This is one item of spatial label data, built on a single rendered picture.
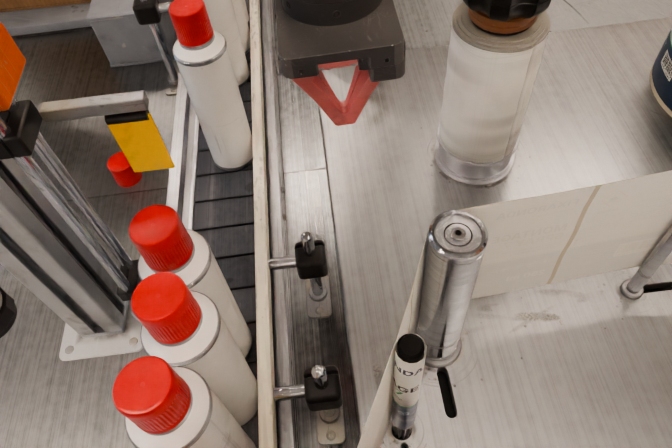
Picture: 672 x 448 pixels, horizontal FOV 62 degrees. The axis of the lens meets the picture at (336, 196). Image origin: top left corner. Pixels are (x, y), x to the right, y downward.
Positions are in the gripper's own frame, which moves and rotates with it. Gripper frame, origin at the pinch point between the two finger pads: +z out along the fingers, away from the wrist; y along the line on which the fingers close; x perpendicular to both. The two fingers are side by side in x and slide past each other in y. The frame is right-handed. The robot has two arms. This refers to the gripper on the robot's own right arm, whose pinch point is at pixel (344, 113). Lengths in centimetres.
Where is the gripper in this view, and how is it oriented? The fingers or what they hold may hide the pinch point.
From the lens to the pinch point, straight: 38.8
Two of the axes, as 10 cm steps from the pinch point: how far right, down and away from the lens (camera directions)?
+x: -9.9, 1.3, 0.0
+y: -1.0, -7.8, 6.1
